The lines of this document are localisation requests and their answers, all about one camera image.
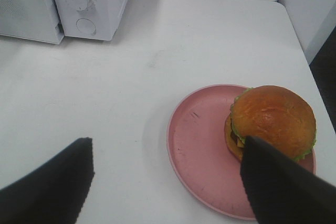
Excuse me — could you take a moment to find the burger with lettuce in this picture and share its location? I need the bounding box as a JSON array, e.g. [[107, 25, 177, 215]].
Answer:
[[224, 86, 317, 162]]

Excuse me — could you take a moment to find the white microwave oven body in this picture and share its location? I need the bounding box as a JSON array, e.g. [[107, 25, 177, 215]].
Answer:
[[46, 0, 136, 42]]

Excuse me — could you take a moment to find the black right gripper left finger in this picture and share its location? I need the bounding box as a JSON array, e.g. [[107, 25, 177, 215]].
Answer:
[[1, 137, 94, 223]]

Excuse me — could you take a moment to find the pink round plate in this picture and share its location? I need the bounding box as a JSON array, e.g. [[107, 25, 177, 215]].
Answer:
[[167, 84, 316, 220]]

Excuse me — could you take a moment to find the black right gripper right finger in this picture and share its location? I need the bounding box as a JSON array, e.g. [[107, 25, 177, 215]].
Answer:
[[240, 136, 335, 223]]

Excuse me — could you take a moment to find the round white door button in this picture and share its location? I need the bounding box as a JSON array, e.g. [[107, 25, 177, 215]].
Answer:
[[76, 18, 96, 35]]

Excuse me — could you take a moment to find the white microwave door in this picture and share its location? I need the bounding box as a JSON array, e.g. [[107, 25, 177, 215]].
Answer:
[[1, 0, 64, 44]]

